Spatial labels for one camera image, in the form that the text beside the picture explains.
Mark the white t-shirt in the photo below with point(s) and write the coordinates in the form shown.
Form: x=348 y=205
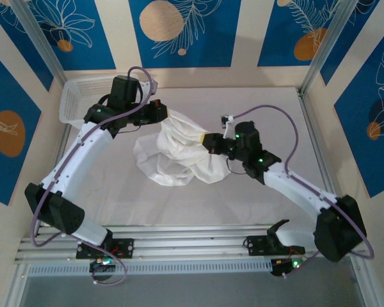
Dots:
x=179 y=144

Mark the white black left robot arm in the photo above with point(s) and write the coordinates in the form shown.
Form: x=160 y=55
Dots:
x=70 y=163

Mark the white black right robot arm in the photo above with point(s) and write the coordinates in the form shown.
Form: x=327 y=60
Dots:
x=300 y=188

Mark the white perforated plastic basket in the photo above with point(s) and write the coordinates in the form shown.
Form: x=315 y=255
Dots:
x=72 y=99

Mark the black right controller board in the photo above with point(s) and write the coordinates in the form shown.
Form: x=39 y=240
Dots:
x=284 y=265

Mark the black controller board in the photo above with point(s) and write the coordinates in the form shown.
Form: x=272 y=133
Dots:
x=103 y=265
x=284 y=265

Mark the black left controller board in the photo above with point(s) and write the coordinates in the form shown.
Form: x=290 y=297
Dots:
x=103 y=265

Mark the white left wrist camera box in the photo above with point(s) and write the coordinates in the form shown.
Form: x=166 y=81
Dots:
x=147 y=88

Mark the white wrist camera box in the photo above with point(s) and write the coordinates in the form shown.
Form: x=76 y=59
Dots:
x=228 y=128
x=147 y=88

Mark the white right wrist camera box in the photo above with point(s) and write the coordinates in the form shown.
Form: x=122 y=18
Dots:
x=228 y=128

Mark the aluminium side rail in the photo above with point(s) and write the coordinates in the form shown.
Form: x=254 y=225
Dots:
x=310 y=118
x=64 y=137

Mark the aluminium mounting rail beam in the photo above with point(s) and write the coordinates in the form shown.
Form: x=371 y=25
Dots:
x=185 y=240

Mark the aluminium corner post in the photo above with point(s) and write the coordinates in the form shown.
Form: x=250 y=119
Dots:
x=328 y=48
x=38 y=41

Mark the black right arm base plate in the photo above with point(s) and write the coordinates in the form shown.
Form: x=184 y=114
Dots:
x=257 y=244

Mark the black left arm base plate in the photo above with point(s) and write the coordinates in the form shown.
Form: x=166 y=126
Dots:
x=123 y=247

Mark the aluminium lower frame bar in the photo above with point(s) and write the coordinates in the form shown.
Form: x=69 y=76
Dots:
x=17 y=286
x=363 y=284

